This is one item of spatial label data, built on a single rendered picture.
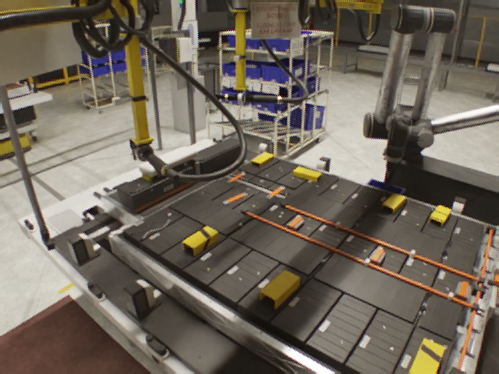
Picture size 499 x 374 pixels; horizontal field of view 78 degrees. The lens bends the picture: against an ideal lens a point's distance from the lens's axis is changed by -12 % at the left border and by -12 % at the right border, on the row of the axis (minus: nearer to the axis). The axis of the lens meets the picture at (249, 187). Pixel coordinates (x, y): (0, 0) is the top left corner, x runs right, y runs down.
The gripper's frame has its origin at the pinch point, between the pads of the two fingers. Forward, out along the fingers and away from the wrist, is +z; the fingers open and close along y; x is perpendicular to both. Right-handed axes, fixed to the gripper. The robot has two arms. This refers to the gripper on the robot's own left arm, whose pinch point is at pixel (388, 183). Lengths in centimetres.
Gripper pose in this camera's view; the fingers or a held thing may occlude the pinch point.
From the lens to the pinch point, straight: 230.8
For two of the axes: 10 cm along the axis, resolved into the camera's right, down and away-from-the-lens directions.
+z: 0.0, 8.8, 4.8
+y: -6.2, 3.7, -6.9
